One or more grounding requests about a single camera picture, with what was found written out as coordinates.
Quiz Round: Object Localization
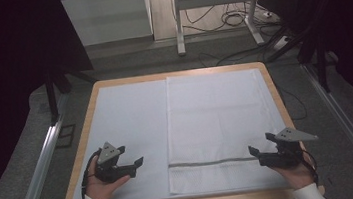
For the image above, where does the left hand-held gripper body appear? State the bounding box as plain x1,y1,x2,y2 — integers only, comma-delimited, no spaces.
90,138,138,185

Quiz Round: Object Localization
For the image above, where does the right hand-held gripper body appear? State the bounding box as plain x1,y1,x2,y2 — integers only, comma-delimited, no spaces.
254,124,322,173

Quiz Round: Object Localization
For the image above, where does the white towel with grey stripe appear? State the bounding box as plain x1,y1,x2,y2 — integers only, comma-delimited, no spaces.
156,64,290,198

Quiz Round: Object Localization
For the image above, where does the person's left hand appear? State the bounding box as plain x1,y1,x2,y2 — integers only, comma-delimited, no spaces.
81,151,133,199

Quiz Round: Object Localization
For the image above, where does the person's right hand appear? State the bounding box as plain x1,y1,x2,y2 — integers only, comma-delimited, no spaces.
270,150,318,193

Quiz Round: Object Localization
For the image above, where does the white table mat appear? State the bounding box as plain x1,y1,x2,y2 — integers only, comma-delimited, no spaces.
57,63,311,199

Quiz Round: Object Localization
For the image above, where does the black stand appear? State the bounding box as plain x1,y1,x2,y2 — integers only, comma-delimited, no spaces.
41,64,101,127
294,33,335,97

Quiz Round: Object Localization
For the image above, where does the white power strip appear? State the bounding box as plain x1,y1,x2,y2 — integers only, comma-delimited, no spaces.
271,34,294,52

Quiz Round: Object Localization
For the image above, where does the white cabinet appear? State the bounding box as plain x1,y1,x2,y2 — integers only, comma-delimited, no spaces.
61,0,155,50

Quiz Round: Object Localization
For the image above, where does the black curtain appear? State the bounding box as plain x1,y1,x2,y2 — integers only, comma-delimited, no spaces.
0,0,109,199
257,0,353,134

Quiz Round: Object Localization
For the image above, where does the left hand-held gripper black cable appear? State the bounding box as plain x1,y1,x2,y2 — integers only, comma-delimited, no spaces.
76,147,108,199

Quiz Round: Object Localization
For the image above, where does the hand-held gripper black cable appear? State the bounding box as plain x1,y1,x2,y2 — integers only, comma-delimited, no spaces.
300,148,321,187
76,147,108,199

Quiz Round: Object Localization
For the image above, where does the right hand-held gripper black cable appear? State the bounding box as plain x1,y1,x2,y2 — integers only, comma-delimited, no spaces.
300,148,321,187

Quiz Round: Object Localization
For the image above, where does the thin black floor cable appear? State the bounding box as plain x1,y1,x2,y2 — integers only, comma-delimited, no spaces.
276,81,310,123

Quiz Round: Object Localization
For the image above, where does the black rectangular floor frame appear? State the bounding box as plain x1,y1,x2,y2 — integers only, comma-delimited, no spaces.
53,123,80,149

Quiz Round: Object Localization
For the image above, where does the aluminium rail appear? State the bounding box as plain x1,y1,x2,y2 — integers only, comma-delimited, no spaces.
0,91,83,199
300,57,353,199

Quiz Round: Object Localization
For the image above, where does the long black floor cable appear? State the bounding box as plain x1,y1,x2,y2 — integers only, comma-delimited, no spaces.
197,41,282,70

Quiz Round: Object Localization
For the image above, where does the tangle of black cables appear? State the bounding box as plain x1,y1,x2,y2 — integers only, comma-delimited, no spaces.
179,0,260,36

